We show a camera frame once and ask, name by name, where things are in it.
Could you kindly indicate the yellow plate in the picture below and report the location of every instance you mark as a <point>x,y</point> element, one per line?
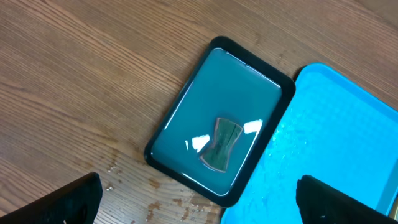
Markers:
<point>393,213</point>

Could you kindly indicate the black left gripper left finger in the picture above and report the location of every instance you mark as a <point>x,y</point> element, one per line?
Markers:
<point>76,202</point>

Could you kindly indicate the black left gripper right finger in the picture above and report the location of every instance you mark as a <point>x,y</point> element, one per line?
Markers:
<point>321,203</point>

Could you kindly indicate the blue serving tray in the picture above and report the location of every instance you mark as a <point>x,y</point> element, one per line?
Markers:
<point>336,132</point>

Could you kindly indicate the black water tray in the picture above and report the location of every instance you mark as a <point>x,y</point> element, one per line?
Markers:
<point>228,82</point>

